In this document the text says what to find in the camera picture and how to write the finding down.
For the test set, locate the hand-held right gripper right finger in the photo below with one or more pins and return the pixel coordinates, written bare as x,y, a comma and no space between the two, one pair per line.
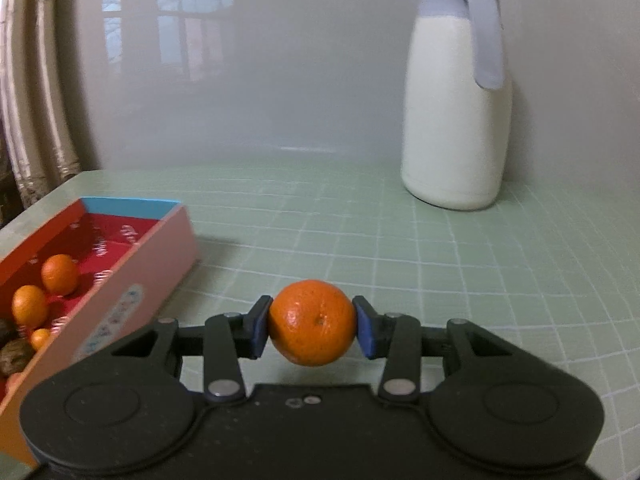
365,332

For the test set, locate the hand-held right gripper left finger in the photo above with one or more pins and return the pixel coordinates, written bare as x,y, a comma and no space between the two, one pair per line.
260,332

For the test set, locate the orange mandarin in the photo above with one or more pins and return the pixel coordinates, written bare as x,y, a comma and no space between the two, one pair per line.
30,305
60,273
312,322

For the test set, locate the colourful cardboard box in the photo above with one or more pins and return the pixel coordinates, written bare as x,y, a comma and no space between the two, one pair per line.
150,270

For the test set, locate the small kumquat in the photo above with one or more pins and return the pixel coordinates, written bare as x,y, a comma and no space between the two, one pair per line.
40,338

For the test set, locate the dark wrinkled passion fruit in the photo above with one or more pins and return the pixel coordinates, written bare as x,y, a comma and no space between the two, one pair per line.
15,357
4,331

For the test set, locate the green checked tablecloth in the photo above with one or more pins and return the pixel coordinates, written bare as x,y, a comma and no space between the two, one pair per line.
400,260

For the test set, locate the white thermos jug grey lid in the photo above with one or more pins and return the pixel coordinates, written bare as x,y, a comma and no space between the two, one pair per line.
450,125

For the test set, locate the beige curtain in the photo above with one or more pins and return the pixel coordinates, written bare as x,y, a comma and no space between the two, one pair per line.
35,85

